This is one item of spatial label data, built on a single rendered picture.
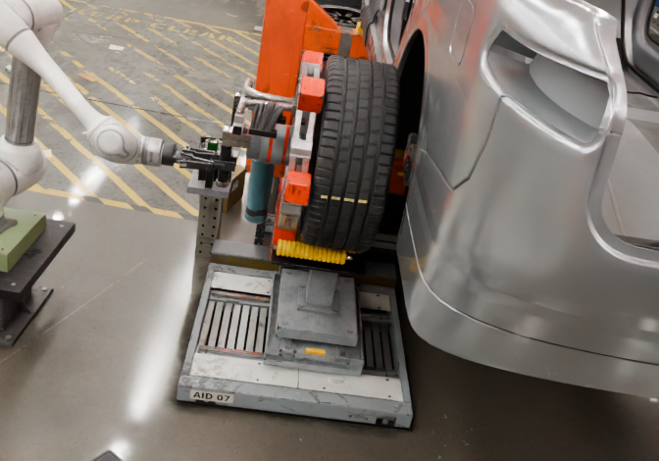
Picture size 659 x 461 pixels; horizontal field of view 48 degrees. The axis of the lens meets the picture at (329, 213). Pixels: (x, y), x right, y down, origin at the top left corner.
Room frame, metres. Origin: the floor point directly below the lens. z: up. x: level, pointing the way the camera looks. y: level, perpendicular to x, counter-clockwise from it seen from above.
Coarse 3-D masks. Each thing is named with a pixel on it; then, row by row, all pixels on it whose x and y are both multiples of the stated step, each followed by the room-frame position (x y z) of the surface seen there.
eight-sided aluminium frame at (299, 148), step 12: (300, 72) 2.44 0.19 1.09; (312, 72) 2.45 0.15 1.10; (300, 120) 2.17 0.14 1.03; (312, 120) 2.18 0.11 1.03; (312, 132) 2.15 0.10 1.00; (300, 144) 2.12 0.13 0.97; (312, 144) 2.12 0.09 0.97; (300, 156) 2.11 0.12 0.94; (288, 168) 2.10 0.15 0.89; (300, 168) 2.55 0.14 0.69; (288, 204) 2.10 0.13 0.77; (288, 216) 2.29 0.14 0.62; (288, 228) 2.24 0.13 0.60
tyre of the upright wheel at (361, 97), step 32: (352, 64) 2.36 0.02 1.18; (384, 64) 2.44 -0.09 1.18; (352, 96) 2.20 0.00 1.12; (384, 96) 2.24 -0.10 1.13; (352, 128) 2.13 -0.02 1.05; (384, 128) 2.15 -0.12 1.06; (320, 160) 2.07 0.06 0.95; (352, 160) 2.08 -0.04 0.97; (384, 160) 2.10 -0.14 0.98; (320, 192) 2.06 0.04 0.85; (352, 192) 2.06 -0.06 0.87; (384, 192) 2.08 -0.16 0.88; (320, 224) 2.08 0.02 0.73; (352, 224) 2.08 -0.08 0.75
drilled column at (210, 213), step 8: (200, 200) 2.89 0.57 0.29; (208, 200) 2.89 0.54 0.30; (216, 200) 2.92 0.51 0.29; (200, 208) 2.89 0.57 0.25; (208, 208) 2.89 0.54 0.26; (216, 208) 2.92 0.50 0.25; (200, 216) 2.89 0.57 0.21; (208, 216) 2.89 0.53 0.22; (216, 216) 2.90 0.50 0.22; (200, 224) 2.89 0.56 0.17; (208, 224) 2.90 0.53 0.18; (216, 224) 2.90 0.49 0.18; (200, 232) 2.89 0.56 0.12; (208, 232) 2.90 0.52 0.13; (216, 232) 2.90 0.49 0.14; (200, 240) 2.89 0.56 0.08; (208, 240) 2.90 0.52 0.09; (200, 248) 2.89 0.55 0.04; (208, 248) 2.90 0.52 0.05; (208, 256) 2.90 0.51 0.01
